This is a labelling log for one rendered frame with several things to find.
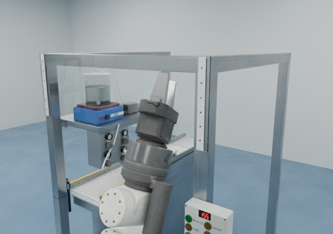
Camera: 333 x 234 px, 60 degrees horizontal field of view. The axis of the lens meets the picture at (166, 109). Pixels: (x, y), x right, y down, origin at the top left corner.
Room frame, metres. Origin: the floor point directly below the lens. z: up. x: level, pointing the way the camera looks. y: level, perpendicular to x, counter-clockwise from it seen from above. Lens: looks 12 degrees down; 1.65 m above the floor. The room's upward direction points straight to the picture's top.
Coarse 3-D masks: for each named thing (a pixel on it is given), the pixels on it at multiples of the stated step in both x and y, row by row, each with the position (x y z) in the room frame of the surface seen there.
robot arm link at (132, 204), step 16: (128, 176) 0.48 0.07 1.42; (144, 176) 0.48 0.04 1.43; (160, 176) 0.49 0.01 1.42; (112, 192) 0.47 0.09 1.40; (128, 192) 0.47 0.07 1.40; (144, 192) 0.48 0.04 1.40; (160, 192) 0.46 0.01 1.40; (112, 208) 0.45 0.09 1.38; (128, 208) 0.45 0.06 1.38; (144, 208) 0.47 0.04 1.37; (160, 208) 0.45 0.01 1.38; (112, 224) 0.44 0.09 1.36; (128, 224) 0.45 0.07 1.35; (144, 224) 0.46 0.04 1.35; (160, 224) 0.45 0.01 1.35
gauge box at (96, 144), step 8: (88, 136) 1.48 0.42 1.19; (96, 136) 1.44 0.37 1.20; (104, 136) 1.45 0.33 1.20; (112, 136) 1.50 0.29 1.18; (120, 136) 1.55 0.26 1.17; (128, 136) 1.60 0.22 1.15; (88, 144) 1.48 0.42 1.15; (96, 144) 1.44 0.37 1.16; (104, 144) 1.45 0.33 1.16; (120, 144) 1.55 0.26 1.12; (88, 152) 1.48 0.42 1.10; (96, 152) 1.44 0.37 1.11; (104, 152) 1.45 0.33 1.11; (112, 152) 1.50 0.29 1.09; (120, 152) 1.54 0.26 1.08; (88, 160) 1.48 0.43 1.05; (96, 160) 1.45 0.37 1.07; (104, 160) 1.44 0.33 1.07; (112, 160) 1.49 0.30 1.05; (120, 160) 1.54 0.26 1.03
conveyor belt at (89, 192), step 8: (168, 144) 2.45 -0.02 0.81; (120, 168) 1.93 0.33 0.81; (104, 176) 1.79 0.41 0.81; (112, 176) 1.79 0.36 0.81; (120, 176) 1.79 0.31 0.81; (88, 184) 1.67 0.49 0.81; (96, 184) 1.67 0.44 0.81; (104, 184) 1.68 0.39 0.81; (112, 184) 1.68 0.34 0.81; (72, 192) 1.61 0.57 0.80; (80, 192) 1.58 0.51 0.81; (88, 192) 1.57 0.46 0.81; (96, 192) 1.57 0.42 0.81; (104, 192) 1.57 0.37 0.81; (88, 200) 1.52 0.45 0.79; (96, 200) 1.49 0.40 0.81
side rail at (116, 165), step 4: (116, 164) 1.93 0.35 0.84; (120, 164) 1.96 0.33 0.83; (108, 168) 1.86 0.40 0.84; (112, 168) 1.90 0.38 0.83; (100, 172) 1.81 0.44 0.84; (104, 172) 1.83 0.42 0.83; (88, 176) 1.72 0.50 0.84; (92, 176) 1.75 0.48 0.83; (96, 176) 1.78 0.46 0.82; (80, 180) 1.67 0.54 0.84; (84, 180) 1.70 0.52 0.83; (72, 184) 1.63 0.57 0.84; (76, 184) 1.65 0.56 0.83
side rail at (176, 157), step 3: (186, 150) 2.20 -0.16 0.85; (189, 150) 2.22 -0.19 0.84; (192, 150) 2.26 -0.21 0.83; (180, 153) 2.13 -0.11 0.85; (183, 153) 2.15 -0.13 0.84; (186, 153) 2.19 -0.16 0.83; (174, 156) 2.07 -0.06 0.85; (177, 156) 2.08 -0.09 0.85; (180, 156) 2.11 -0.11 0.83; (171, 159) 2.02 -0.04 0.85; (174, 159) 2.05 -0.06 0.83; (177, 159) 2.08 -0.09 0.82; (171, 162) 2.02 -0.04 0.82
